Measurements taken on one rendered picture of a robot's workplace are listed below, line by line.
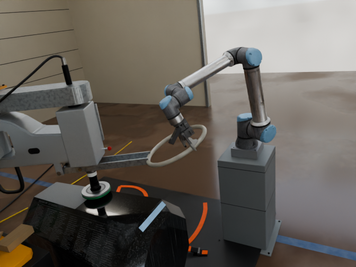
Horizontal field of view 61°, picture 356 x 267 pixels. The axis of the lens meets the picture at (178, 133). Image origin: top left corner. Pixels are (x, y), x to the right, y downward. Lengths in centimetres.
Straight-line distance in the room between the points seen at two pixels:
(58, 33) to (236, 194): 677
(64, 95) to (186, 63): 510
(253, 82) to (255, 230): 132
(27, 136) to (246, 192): 173
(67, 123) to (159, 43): 529
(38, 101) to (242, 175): 162
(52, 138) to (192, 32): 502
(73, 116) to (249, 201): 156
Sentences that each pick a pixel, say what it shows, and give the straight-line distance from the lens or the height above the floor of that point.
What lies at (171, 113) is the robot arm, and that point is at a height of 147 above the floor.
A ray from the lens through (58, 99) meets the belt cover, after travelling 210.
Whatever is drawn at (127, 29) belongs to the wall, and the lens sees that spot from 767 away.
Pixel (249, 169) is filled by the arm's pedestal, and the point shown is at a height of 80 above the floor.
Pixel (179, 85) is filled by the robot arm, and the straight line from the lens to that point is 199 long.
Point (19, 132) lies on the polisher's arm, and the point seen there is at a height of 141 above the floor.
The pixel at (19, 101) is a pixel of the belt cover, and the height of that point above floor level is 162.
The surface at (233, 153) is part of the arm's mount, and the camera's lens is 259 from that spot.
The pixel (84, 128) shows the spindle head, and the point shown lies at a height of 139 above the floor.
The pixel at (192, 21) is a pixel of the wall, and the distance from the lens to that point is 676.
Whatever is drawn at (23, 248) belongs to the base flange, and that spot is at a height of 78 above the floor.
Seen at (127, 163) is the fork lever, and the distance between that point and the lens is 219.
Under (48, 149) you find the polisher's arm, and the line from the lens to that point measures 227.
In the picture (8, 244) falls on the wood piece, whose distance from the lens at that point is 224.
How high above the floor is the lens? 201
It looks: 21 degrees down
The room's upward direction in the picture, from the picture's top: 7 degrees counter-clockwise
